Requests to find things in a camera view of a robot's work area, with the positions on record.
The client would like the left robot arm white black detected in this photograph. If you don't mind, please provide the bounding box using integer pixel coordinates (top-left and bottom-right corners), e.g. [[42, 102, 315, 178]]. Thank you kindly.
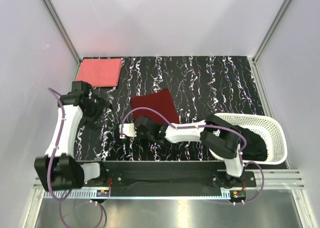
[[34, 81, 112, 192]]

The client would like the right aluminium frame post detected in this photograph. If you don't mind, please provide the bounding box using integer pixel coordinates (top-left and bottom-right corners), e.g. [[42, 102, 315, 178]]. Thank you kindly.
[[252, 0, 293, 64]]

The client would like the white slotted cable duct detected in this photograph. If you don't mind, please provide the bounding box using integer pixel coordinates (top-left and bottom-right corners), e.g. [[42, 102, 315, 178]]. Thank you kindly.
[[53, 188, 231, 201]]

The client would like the purple cable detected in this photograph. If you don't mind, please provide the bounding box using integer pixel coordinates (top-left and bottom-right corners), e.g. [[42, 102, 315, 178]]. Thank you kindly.
[[46, 87, 108, 228], [119, 107, 265, 204]]

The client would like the white plastic laundry basket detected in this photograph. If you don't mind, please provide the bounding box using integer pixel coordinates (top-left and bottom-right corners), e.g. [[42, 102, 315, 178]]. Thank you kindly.
[[216, 113, 288, 165]]

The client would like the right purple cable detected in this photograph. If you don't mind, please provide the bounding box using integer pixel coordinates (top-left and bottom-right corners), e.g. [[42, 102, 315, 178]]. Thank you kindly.
[[119, 107, 265, 204]]

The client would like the black garment in basket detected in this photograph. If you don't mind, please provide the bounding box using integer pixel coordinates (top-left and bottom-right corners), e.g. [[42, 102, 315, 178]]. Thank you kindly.
[[235, 125, 268, 162]]

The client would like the left aluminium frame post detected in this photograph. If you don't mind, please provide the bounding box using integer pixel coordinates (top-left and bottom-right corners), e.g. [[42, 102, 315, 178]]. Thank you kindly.
[[34, 0, 83, 66]]

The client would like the folded pink t shirt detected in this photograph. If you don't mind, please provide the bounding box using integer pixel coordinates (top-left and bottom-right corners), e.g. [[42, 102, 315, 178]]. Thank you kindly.
[[76, 58, 122, 88]]

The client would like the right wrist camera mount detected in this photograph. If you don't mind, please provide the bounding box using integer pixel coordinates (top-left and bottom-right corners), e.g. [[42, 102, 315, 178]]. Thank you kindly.
[[119, 123, 137, 139]]

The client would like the dark red t shirt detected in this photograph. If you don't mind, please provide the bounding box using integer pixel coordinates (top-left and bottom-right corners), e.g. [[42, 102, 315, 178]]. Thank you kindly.
[[130, 88, 180, 124]]

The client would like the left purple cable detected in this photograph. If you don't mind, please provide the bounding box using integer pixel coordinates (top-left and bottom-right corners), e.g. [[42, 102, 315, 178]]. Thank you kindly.
[[46, 87, 108, 228]]

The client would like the aluminium frame post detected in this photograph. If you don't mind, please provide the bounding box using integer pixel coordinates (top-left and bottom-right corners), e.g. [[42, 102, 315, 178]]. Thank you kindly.
[[252, 0, 293, 64], [34, 0, 83, 66]]

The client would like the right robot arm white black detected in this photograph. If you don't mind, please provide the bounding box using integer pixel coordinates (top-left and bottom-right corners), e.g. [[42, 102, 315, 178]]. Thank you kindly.
[[134, 115, 247, 188]]

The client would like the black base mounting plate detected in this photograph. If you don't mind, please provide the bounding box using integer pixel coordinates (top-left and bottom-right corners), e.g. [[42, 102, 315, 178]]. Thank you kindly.
[[74, 160, 258, 198]]

